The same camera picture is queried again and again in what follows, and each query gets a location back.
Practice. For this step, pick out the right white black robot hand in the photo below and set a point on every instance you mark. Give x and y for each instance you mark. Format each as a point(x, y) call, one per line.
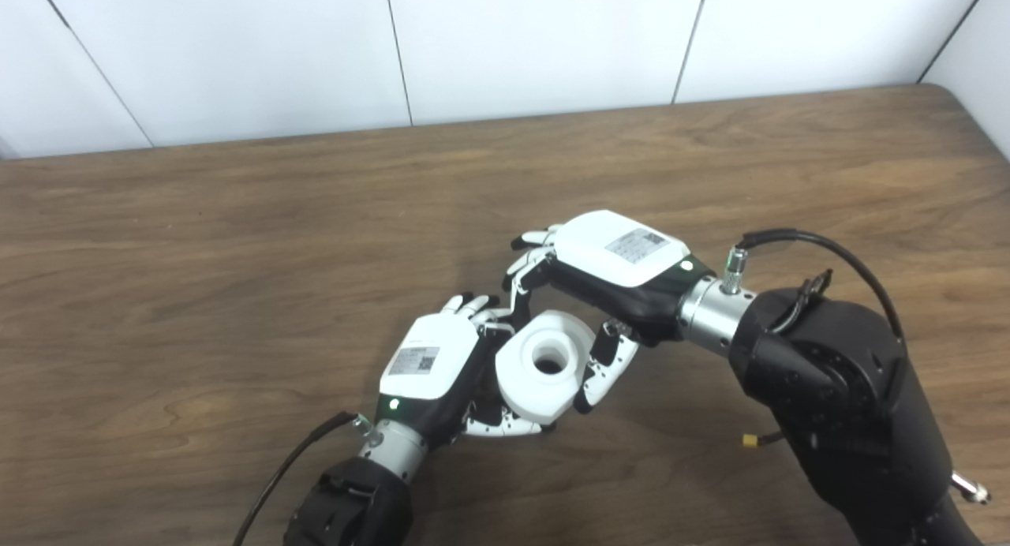
point(623, 262)

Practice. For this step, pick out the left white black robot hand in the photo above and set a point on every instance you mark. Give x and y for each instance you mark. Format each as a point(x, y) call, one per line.
point(430, 364)

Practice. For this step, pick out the round white plastic piece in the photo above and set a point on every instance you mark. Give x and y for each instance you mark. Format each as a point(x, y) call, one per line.
point(544, 364)

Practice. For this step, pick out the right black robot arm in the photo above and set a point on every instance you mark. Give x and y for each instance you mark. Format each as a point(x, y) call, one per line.
point(844, 404)

